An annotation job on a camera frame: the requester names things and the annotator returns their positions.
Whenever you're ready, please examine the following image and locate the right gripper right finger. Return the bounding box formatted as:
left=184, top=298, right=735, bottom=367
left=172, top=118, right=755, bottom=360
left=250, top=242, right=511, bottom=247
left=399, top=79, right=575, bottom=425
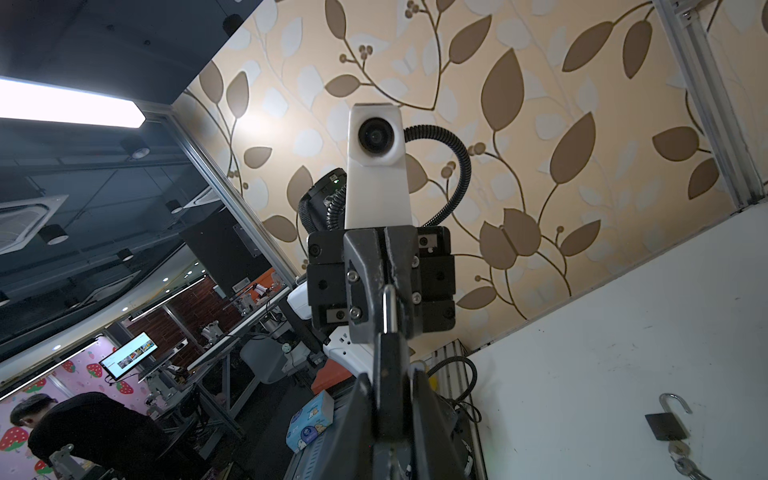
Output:
left=411, top=370, right=465, bottom=480

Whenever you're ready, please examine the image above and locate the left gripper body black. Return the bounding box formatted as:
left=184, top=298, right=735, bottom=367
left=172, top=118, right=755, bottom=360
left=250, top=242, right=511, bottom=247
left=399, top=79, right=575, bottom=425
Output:
left=305, top=225, right=457, bottom=335

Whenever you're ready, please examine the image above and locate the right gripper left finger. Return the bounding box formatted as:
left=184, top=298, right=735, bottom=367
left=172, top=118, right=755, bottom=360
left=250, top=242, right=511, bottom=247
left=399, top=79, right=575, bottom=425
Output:
left=287, top=378, right=374, bottom=479

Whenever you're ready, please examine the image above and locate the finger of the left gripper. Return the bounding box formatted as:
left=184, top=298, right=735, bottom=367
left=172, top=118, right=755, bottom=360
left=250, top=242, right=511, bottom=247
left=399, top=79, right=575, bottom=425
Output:
left=384, top=225, right=420, bottom=339
left=343, top=227, right=387, bottom=344

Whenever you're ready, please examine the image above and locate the black padlock with keys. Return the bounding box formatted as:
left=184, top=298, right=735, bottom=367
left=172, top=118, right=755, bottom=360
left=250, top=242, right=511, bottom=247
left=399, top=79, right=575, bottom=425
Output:
left=374, top=284, right=410, bottom=479

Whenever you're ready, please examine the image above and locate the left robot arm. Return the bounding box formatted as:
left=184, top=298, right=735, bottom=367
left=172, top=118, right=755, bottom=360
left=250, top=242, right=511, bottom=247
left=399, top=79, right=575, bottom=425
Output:
left=303, top=125, right=472, bottom=376

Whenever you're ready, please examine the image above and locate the person in black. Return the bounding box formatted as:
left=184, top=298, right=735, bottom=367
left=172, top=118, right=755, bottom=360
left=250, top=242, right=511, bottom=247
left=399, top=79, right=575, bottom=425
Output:
left=9, top=392, right=174, bottom=479

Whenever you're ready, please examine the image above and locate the monitor screen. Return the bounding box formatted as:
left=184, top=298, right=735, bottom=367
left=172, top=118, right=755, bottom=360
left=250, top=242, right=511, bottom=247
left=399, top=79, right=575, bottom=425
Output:
left=99, top=332, right=158, bottom=381

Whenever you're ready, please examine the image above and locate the dark small padlock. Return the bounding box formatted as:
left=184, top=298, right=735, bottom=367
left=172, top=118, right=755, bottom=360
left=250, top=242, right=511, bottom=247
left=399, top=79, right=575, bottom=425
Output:
left=644, top=392, right=715, bottom=480

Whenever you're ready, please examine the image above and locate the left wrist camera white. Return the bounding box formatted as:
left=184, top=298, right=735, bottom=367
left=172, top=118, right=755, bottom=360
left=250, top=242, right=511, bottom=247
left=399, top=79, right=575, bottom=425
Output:
left=344, top=103, right=412, bottom=229

